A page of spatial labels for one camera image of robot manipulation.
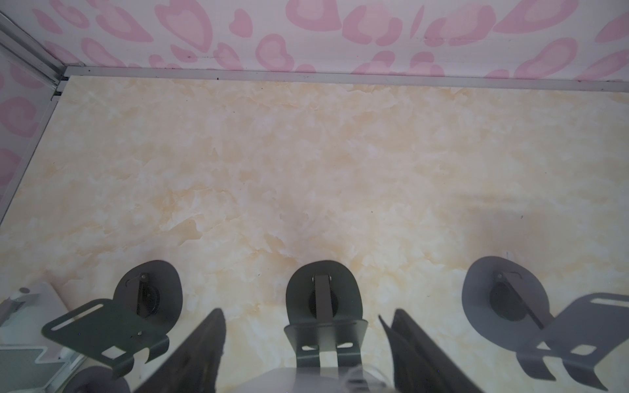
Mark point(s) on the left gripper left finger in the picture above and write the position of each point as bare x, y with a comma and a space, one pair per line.
194, 366

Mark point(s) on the left corner aluminium post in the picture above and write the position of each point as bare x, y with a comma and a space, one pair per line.
21, 48

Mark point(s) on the white phone stand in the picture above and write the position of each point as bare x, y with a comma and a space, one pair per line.
29, 361

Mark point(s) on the black phone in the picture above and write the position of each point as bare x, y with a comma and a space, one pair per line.
295, 380

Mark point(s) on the dark stand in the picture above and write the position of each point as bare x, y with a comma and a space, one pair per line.
508, 305
146, 305
325, 314

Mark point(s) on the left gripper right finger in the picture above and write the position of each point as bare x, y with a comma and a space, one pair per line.
420, 365

